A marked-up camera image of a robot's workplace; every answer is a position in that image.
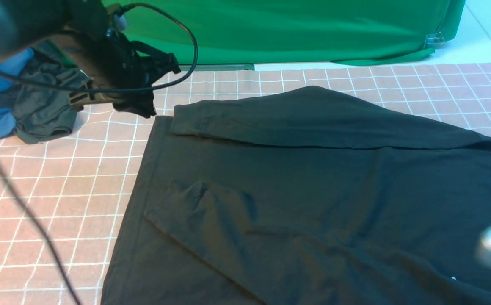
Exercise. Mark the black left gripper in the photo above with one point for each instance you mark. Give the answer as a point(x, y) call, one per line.
point(114, 62)

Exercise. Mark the dark gray long-sleeve shirt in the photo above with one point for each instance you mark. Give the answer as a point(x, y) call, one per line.
point(309, 197)

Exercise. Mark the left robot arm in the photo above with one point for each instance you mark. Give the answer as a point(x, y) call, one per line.
point(91, 34)

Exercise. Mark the dark gray crumpled garment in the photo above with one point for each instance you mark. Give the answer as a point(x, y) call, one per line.
point(43, 114)

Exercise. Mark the green backdrop cloth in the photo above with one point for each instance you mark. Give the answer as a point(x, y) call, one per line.
point(351, 32)

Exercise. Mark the pink checkered tablecloth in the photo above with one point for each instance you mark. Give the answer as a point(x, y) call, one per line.
point(78, 186)

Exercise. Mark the metal binder clip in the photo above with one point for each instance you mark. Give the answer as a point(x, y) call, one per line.
point(433, 39)

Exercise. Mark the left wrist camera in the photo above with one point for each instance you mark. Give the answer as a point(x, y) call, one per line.
point(117, 17)

